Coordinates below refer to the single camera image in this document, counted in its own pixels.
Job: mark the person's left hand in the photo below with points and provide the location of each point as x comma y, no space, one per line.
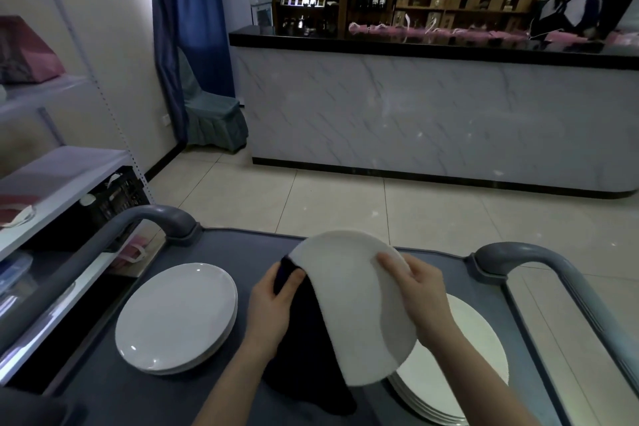
269,316

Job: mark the person's right hand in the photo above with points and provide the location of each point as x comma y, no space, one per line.
427,306

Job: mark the dark blue cleaning cloth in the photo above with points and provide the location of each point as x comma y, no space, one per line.
309,351

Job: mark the stack of white plates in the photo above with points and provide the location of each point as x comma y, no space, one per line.
474,336

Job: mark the white round plate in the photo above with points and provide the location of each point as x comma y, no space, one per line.
174,311
349,321

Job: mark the person's right forearm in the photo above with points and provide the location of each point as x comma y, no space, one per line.
474,381

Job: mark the person's left forearm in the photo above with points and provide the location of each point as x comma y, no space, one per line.
234,390

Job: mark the grey service cart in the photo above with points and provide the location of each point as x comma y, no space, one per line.
219,246

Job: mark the black plastic crate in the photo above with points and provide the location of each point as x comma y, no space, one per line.
122,201

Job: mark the marble bar counter black top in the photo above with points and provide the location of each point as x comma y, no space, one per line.
424,116

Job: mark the chair with grey-green cover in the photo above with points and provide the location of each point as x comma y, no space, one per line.
214,121

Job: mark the small white cup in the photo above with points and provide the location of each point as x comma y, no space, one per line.
87,199

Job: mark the white metal shelf rack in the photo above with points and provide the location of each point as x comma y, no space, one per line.
60,178

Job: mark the clear container blue lid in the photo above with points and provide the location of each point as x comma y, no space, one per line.
12,273

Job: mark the row of pink bags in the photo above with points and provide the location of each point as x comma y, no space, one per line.
449,34

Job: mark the white refrigerator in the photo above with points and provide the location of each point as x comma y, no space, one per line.
234,1

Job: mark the blue curtain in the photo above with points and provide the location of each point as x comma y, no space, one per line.
192,6

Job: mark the black pegged stand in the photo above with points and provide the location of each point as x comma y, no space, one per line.
621,1

